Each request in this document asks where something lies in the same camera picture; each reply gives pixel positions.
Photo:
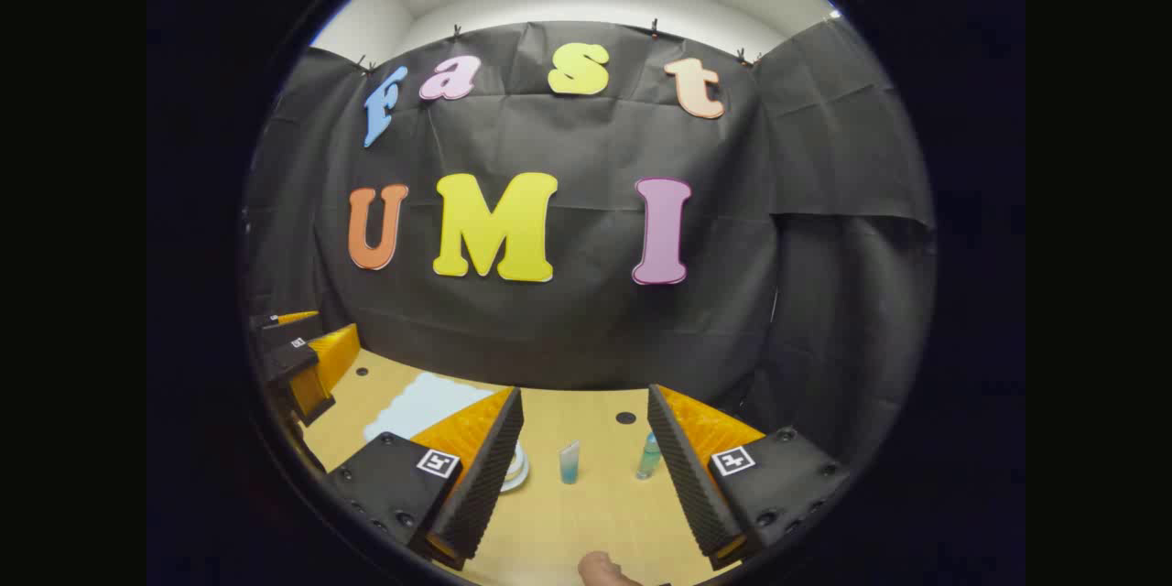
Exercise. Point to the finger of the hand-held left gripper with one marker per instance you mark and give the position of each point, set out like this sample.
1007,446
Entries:
284,320
293,357

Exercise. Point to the clear blue bottle with cap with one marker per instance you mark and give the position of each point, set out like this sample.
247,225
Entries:
648,460

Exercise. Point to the white suitcase with black lining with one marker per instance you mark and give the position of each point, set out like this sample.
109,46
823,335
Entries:
421,403

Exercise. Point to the black backdrop cloth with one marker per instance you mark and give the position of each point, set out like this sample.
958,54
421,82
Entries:
568,330

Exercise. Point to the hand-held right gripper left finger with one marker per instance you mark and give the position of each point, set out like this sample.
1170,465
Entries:
485,485

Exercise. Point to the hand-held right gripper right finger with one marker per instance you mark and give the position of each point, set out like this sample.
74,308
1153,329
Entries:
691,485

